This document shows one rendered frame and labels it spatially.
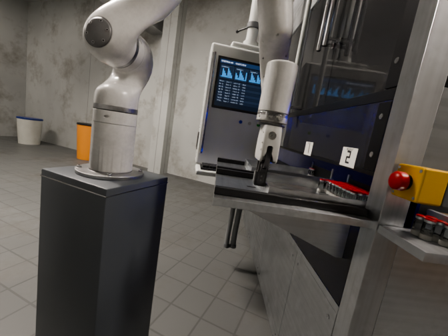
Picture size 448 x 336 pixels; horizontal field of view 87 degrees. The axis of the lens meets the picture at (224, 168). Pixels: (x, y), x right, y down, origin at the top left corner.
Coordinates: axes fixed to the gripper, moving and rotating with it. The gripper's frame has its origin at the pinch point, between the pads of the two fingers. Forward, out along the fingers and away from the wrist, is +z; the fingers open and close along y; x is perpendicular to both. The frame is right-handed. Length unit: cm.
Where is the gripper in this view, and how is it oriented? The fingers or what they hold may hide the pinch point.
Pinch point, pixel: (259, 178)
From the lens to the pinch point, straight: 68.5
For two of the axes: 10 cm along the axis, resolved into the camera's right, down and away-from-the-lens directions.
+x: -9.9, -1.7, -0.4
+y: -0.1, -1.6, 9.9
